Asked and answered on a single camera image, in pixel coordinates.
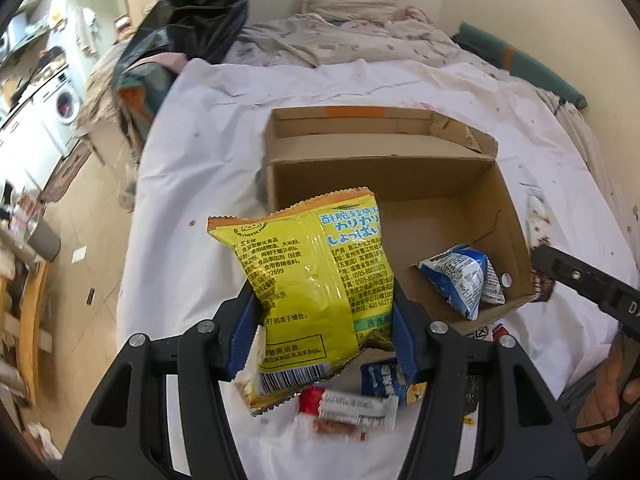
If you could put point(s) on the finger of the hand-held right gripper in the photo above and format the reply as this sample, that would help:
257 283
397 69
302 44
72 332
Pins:
565 270

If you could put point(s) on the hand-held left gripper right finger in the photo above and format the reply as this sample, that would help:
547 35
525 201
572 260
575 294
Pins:
403 340

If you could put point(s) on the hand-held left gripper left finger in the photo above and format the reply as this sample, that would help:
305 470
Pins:
244 332

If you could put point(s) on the blue bear snack packet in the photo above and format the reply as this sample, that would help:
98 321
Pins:
385 380

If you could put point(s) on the white and dark red packet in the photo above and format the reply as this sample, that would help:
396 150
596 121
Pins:
537 210

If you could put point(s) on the yellow snack packet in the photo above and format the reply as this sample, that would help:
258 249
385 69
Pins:
310 280

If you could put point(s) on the red and white snack bar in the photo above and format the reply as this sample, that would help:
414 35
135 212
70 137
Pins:
350 407

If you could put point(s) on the brown cardboard box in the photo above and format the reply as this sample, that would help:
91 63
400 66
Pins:
380 180

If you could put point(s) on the person's right hand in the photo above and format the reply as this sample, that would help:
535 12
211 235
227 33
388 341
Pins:
602 395

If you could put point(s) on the white and red snack packet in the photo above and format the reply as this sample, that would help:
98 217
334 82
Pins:
482 332

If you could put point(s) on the blue and white snack packet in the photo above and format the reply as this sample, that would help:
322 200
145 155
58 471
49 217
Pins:
460 275

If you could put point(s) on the grey cloth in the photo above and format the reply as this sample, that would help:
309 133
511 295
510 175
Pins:
260 185

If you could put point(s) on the small black floor object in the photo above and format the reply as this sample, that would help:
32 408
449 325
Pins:
91 296

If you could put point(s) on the white paper scrap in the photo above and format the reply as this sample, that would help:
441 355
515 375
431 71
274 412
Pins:
80 256

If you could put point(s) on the green bolster with orange stripe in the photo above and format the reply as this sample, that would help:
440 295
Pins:
535 67

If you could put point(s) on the wooden shelf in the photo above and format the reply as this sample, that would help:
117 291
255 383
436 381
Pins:
30 320

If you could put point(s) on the grey trash bin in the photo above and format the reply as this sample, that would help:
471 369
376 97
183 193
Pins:
44 240

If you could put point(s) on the patterned floor rug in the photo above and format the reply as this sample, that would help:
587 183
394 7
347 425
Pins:
65 170

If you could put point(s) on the striped beige cloth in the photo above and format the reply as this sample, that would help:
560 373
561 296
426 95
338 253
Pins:
100 95

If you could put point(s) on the pink cloth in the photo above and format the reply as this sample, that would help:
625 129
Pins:
170 61

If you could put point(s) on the white washing machine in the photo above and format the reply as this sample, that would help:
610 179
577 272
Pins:
65 100

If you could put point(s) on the white cabinet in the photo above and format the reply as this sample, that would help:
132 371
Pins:
25 135

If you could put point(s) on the floral blanket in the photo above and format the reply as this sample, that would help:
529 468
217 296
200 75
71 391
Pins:
310 40

